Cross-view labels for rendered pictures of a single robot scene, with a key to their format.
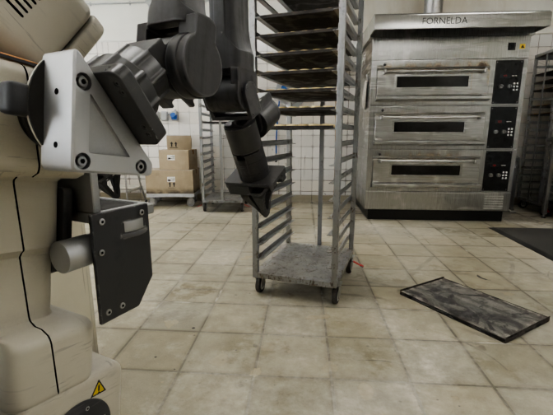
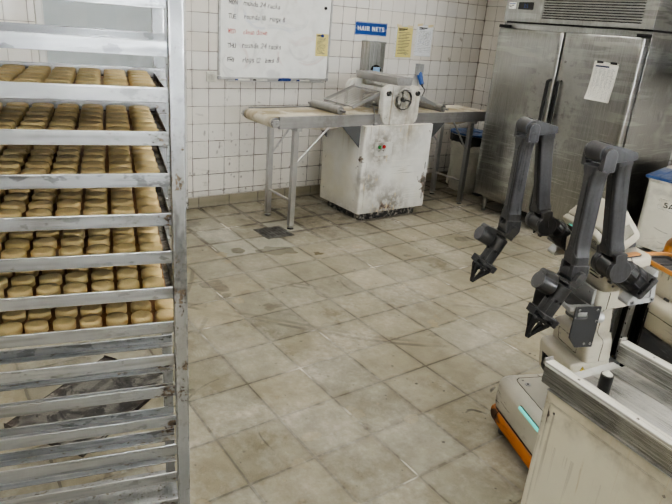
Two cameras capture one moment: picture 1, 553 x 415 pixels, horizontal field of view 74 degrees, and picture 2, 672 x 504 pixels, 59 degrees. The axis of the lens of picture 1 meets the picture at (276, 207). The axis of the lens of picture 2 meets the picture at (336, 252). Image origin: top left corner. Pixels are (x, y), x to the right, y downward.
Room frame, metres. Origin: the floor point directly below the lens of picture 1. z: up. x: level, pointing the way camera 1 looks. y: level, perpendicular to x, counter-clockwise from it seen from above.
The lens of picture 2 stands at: (2.55, 1.29, 1.67)
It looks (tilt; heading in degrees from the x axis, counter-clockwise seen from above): 21 degrees down; 229
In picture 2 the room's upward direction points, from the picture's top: 5 degrees clockwise
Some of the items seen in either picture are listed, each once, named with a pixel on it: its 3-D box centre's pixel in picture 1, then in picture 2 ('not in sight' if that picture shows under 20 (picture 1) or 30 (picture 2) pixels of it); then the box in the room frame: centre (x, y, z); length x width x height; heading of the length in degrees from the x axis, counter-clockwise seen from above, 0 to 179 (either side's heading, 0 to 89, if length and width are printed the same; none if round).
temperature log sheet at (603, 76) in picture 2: not in sight; (601, 81); (-2.19, -1.14, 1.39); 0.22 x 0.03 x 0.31; 86
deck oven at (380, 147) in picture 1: (430, 126); not in sight; (4.22, -1.73, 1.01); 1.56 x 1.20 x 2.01; 86
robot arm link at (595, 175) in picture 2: not in sight; (586, 215); (0.82, 0.46, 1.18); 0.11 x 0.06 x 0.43; 63
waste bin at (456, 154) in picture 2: not in sight; (470, 159); (-2.93, -2.81, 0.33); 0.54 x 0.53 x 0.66; 86
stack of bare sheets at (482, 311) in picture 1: (469, 304); (94, 400); (1.86, -1.05, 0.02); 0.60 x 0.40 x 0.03; 30
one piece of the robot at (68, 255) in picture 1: (62, 234); (567, 303); (0.57, 0.34, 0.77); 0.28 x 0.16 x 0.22; 63
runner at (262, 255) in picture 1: (278, 242); not in sight; (2.27, -0.01, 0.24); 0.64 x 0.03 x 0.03; 160
